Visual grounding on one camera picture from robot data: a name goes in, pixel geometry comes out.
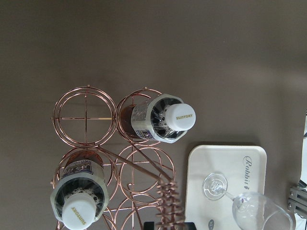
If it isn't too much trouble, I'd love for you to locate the tea bottle white cap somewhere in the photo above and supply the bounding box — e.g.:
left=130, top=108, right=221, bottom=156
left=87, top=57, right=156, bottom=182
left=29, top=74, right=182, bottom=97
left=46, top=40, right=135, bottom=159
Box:
left=119, top=94, right=196, bottom=143

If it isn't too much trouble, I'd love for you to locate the white serving tray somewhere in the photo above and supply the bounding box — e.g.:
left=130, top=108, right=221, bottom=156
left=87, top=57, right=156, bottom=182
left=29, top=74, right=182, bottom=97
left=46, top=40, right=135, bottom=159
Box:
left=185, top=145, right=267, bottom=230

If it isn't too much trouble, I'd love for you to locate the clear wine glass on tray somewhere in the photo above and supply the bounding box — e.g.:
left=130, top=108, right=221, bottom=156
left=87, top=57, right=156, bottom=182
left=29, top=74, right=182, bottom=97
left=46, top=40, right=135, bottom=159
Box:
left=203, top=172, right=294, bottom=230

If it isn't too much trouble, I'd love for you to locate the aluminium frame rail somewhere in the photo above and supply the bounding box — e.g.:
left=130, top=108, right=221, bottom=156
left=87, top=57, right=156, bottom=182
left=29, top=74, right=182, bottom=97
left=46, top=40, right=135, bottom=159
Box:
left=288, top=186, right=307, bottom=218

